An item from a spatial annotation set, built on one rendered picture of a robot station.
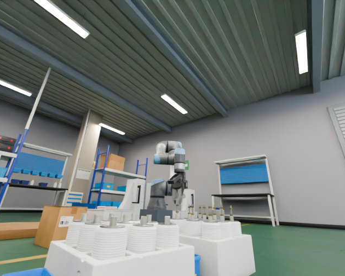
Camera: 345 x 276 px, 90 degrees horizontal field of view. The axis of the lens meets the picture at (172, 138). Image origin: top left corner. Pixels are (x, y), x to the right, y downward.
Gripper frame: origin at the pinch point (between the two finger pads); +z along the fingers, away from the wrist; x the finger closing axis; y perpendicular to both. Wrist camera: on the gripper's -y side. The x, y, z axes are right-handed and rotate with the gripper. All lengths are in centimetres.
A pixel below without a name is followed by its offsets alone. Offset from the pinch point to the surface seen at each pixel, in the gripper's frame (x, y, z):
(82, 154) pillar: 579, 207, -172
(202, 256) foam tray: -22.3, -10.2, 23.8
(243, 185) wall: 90, 501, -71
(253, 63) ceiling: -22, 314, -365
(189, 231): -12.3, -5.7, 15.2
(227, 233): -28.7, 6.2, 15.3
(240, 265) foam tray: -32.8, 9.0, 29.3
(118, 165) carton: 436, 266, -127
